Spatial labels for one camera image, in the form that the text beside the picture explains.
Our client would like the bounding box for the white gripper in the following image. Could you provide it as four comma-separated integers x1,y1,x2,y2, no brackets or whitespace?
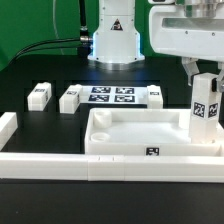
149,4,224,92

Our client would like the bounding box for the white desk top tray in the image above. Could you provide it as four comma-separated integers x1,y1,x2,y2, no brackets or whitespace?
85,108,224,156

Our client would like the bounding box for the thin white cable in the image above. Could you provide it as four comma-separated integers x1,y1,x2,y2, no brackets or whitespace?
52,0,66,57

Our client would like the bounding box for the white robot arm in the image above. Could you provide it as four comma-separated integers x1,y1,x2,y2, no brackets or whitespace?
88,0,224,92

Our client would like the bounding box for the fiducial marker sheet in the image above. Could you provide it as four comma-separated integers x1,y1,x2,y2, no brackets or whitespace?
80,86,147,105

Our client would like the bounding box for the white U-shaped fence wall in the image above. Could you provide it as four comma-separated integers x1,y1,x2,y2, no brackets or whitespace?
0,112,224,182

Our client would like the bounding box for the black cable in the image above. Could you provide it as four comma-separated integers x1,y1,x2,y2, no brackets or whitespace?
8,0,94,66

